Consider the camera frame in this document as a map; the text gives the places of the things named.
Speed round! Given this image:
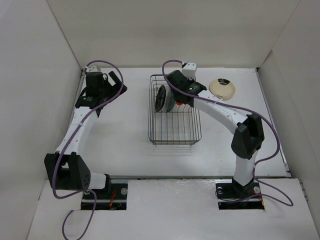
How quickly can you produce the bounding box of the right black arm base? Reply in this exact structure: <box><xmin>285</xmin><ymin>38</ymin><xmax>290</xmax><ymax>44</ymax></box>
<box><xmin>215</xmin><ymin>179</ymin><xmax>265</xmax><ymax>210</ymax></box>

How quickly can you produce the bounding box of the cream plate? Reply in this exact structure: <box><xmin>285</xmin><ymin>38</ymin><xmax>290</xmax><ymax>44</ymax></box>
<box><xmin>209</xmin><ymin>78</ymin><xmax>236</xmax><ymax>100</ymax></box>

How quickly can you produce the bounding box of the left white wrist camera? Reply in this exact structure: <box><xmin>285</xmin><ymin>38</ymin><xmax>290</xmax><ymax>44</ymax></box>
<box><xmin>84</xmin><ymin>64</ymin><xmax>101</xmax><ymax>74</ymax></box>

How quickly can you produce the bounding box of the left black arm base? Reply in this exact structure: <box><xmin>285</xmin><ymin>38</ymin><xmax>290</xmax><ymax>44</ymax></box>
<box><xmin>93</xmin><ymin>179</ymin><xmax>128</xmax><ymax>211</ymax></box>

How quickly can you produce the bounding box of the blue patterned plate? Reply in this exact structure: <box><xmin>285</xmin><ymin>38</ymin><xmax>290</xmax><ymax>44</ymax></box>
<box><xmin>165</xmin><ymin>92</ymin><xmax>176</xmax><ymax>112</ymax></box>

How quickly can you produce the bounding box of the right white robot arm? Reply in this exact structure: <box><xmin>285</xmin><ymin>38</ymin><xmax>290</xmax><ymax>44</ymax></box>
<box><xmin>165</xmin><ymin>70</ymin><xmax>265</xmax><ymax>197</ymax></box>

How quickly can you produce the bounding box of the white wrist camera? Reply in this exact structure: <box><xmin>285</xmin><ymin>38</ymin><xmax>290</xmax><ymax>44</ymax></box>
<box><xmin>84</xmin><ymin>64</ymin><xmax>101</xmax><ymax>74</ymax></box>
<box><xmin>181</xmin><ymin>62</ymin><xmax>198</xmax><ymax>81</ymax></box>

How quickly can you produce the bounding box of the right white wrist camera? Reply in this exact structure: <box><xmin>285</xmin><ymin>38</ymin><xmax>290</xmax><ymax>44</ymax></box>
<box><xmin>181</xmin><ymin>62</ymin><xmax>198</xmax><ymax>81</ymax></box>

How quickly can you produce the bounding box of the clear glass plate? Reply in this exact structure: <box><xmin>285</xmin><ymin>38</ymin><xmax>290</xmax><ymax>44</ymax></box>
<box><xmin>160</xmin><ymin>85</ymin><xmax>176</xmax><ymax>113</ymax></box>

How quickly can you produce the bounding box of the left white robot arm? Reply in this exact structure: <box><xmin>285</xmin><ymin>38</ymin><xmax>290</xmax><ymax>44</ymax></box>
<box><xmin>44</xmin><ymin>70</ymin><xmax>127</xmax><ymax>199</ymax></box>

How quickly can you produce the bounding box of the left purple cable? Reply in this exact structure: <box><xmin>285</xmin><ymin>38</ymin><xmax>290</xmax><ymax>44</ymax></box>
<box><xmin>51</xmin><ymin>59</ymin><xmax>125</xmax><ymax>240</ymax></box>

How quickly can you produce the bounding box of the grey wire dish rack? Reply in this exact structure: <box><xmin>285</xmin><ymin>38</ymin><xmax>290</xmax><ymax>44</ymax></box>
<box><xmin>148</xmin><ymin>74</ymin><xmax>202</xmax><ymax>146</ymax></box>

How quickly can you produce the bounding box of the black plate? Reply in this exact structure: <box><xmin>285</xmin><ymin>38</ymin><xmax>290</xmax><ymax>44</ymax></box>
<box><xmin>155</xmin><ymin>85</ymin><xmax>166</xmax><ymax>112</ymax></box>

